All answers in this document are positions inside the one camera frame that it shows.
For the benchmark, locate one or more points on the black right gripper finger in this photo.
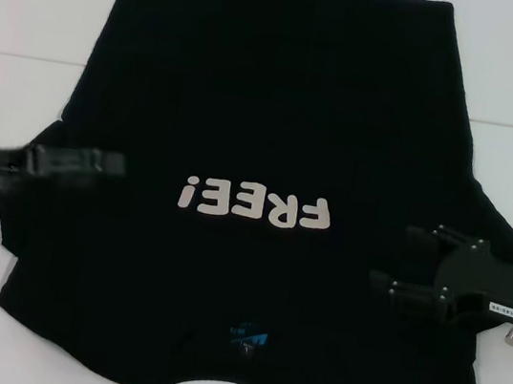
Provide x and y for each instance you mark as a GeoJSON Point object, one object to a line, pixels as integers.
{"type": "Point", "coordinates": [428, 239]}
{"type": "Point", "coordinates": [406, 291]}

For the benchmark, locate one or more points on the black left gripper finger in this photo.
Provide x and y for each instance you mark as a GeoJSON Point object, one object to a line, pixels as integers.
{"type": "Point", "coordinates": [66, 175]}
{"type": "Point", "coordinates": [97, 159]}

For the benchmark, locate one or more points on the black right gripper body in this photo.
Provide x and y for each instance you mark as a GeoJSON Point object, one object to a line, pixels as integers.
{"type": "Point", "coordinates": [489, 280]}

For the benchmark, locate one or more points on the black shirt with FREE print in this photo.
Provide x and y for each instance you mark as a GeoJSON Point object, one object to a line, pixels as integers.
{"type": "Point", "coordinates": [269, 107]}

